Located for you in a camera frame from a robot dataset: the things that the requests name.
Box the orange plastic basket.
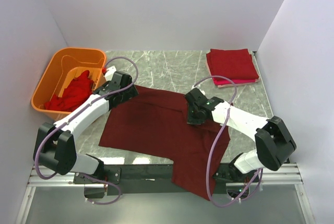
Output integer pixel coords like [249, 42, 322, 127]
[31, 48, 106, 121]

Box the dark red t shirt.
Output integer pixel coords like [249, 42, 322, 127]
[99, 86, 221, 199]

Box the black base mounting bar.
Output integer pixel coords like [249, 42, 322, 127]
[73, 163, 259, 199]

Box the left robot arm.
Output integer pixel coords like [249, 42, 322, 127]
[33, 71, 138, 176]

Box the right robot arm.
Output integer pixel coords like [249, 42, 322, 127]
[185, 88, 296, 174]

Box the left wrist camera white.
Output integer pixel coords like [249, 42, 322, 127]
[104, 65, 117, 81]

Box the bright red shirt in basket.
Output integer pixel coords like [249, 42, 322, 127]
[44, 70, 94, 112]

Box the folded dark red shirt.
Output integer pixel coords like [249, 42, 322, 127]
[206, 49, 259, 80]

